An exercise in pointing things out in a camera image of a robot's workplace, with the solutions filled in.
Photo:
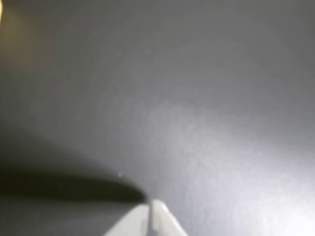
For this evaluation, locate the dark grey table mat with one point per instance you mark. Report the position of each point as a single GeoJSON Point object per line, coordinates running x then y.
{"type": "Point", "coordinates": [172, 98]}

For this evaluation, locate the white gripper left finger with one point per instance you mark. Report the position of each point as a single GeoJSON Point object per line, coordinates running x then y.
{"type": "Point", "coordinates": [133, 223]}

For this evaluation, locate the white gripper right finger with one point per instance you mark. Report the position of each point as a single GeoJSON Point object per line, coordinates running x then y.
{"type": "Point", "coordinates": [165, 221]}

